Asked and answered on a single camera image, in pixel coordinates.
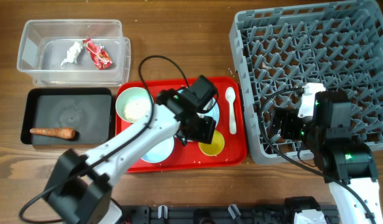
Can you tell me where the light blue plate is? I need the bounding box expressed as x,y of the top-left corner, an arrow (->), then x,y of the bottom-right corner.
177,88 -> 221,128

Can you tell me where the yellow cup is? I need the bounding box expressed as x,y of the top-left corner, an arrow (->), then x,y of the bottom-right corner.
198,130 -> 225,156

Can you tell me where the small light blue bowl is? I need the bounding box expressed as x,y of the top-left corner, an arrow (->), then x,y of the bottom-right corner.
141,138 -> 175,164

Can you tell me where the white plastic spoon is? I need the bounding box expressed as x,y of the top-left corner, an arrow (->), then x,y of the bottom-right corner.
225,86 -> 237,134

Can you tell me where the cooked white rice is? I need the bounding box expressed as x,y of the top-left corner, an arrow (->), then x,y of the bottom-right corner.
122,98 -> 151,123

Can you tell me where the green bowl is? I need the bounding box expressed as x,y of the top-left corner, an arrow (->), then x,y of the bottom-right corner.
115,87 -> 152,121

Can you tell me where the red snack wrapper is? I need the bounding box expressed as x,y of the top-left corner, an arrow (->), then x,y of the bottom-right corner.
83,39 -> 113,70

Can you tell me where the orange carrot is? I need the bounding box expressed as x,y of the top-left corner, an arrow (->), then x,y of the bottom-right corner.
29,128 -> 76,140

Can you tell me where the white tissue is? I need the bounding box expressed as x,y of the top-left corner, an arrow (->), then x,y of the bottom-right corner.
60,42 -> 83,69

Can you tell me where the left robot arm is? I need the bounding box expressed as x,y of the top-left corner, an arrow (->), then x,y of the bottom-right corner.
43,87 -> 218,223

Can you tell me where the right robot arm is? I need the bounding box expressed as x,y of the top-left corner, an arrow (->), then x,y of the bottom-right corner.
270,91 -> 383,223

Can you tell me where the grey plastic dishwasher rack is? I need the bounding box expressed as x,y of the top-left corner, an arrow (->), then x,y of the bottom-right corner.
229,1 -> 383,165

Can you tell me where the black waste tray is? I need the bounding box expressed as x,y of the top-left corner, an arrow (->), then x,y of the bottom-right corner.
20,88 -> 115,146

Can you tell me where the clear plastic waste bin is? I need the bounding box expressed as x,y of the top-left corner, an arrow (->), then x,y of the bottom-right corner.
17,19 -> 131,86

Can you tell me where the red plastic tray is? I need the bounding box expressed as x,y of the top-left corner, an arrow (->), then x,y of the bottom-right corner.
128,77 -> 247,173

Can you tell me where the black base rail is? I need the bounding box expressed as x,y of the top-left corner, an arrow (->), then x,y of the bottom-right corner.
122,196 -> 341,224

